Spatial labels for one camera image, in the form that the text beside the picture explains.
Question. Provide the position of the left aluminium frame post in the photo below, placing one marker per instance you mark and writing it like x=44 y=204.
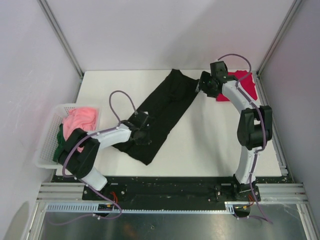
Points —
x=53 y=22

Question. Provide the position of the right aluminium frame post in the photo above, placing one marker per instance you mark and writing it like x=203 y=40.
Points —
x=280 y=34

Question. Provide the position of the aluminium frame post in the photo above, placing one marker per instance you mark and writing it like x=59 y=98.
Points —
x=280 y=34
x=53 y=22

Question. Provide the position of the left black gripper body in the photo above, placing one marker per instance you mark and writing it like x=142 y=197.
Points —
x=144 y=138

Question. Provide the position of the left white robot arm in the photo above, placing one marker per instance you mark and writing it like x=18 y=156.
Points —
x=79 y=152

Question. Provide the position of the black t-shirt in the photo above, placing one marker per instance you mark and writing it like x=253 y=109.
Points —
x=165 y=105

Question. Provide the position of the folded red t-shirt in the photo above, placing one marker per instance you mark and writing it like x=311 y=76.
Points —
x=247 y=83

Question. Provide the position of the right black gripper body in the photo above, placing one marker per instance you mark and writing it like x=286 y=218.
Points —
x=208 y=86

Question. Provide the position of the white plastic basket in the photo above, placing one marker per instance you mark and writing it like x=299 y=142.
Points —
x=47 y=145

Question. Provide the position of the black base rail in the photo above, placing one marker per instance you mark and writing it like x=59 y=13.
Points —
x=143 y=193

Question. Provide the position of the green t-shirt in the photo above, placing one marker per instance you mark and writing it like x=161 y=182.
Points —
x=60 y=139

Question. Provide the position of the pink t-shirt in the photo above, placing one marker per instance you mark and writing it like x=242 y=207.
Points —
x=84 y=118

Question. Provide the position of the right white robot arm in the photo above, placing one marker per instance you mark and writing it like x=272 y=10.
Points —
x=254 y=129

